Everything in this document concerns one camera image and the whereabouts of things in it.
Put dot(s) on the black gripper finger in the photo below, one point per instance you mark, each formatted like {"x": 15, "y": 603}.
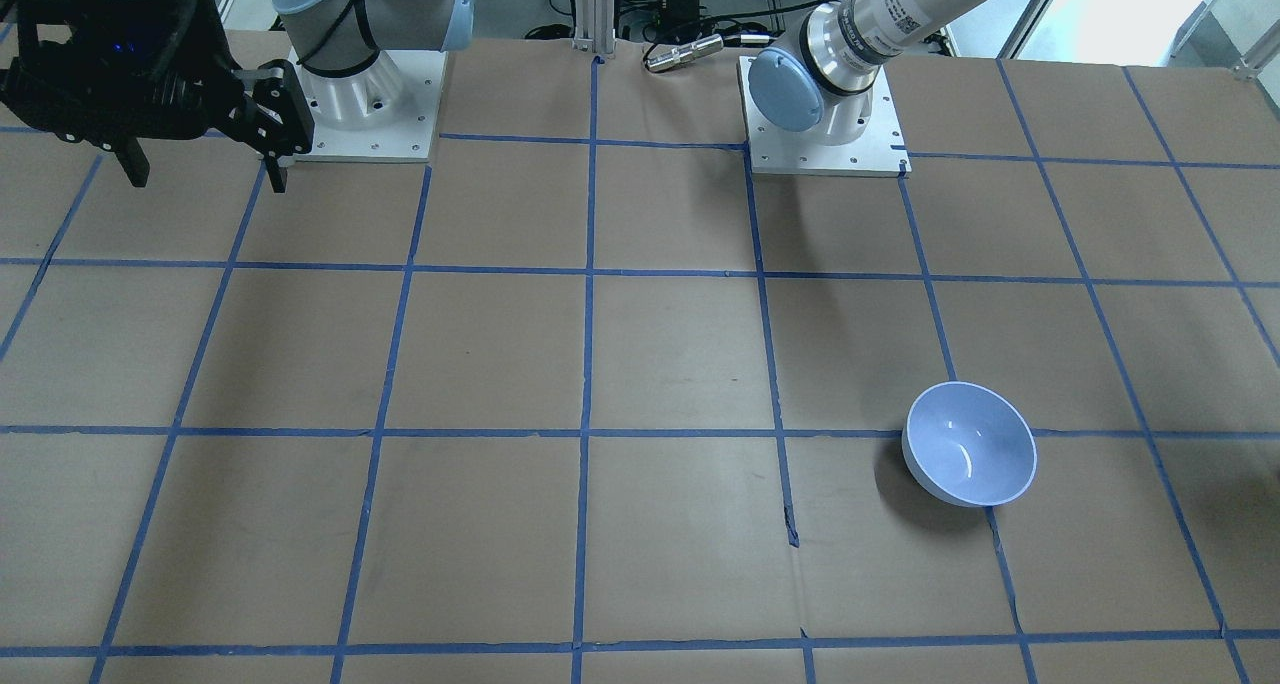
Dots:
{"x": 275, "y": 117}
{"x": 133, "y": 161}

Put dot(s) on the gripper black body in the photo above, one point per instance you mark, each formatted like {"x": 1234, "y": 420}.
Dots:
{"x": 197, "y": 32}

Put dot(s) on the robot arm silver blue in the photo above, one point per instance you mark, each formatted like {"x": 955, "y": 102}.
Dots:
{"x": 819, "y": 77}
{"x": 338, "y": 38}

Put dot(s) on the blue bowl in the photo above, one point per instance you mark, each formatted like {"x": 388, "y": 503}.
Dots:
{"x": 968, "y": 446}

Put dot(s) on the black equipment box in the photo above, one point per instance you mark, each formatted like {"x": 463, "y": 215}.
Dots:
{"x": 676, "y": 21}

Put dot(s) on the silver cylindrical connector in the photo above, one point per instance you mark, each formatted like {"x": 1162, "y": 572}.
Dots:
{"x": 683, "y": 54}

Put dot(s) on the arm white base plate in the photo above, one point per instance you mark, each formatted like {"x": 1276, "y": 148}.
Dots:
{"x": 387, "y": 114}
{"x": 861, "y": 138}

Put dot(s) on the aluminium frame post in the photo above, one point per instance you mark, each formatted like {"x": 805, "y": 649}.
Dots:
{"x": 594, "y": 29}

